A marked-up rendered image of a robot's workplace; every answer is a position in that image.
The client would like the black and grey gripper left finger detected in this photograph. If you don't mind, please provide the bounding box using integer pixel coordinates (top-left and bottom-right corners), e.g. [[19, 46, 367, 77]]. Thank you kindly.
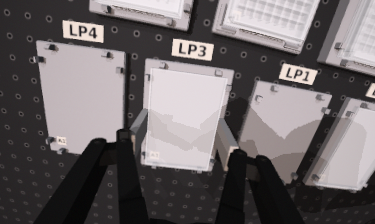
[[33, 109, 150, 224]]

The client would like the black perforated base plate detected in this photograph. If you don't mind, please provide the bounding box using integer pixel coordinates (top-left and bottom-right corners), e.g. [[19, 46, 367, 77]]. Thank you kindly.
[[0, 0, 375, 224]]

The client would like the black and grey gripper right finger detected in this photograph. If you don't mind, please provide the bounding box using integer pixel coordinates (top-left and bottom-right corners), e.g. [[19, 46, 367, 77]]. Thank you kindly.
[[214, 118, 305, 224]]

